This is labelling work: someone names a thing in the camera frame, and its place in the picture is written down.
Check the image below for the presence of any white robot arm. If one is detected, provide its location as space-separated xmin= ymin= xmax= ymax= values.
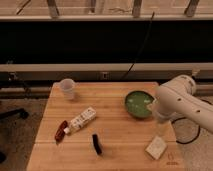
xmin=148 ymin=75 xmax=213 ymax=134

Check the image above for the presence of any black eraser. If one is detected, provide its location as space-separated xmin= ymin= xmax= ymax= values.
xmin=92 ymin=134 xmax=102 ymax=155

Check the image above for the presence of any white glue bottle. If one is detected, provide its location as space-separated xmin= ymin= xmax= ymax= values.
xmin=63 ymin=107 xmax=96 ymax=134

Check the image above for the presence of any green bowl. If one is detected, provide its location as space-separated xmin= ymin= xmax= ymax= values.
xmin=124 ymin=91 xmax=154 ymax=119

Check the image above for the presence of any clear plastic measuring cup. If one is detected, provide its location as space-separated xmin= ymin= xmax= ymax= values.
xmin=59 ymin=79 xmax=75 ymax=100

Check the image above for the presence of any white sponge block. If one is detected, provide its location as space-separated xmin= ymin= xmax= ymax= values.
xmin=145 ymin=136 xmax=167 ymax=160

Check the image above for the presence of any black chair base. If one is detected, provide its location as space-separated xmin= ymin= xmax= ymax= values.
xmin=0 ymin=108 xmax=29 ymax=119

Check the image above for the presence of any black hanging cable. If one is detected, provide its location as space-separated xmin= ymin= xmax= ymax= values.
xmin=119 ymin=11 xmax=156 ymax=81

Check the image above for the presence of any black cable on floor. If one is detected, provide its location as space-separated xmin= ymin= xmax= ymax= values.
xmin=171 ymin=116 xmax=202 ymax=145

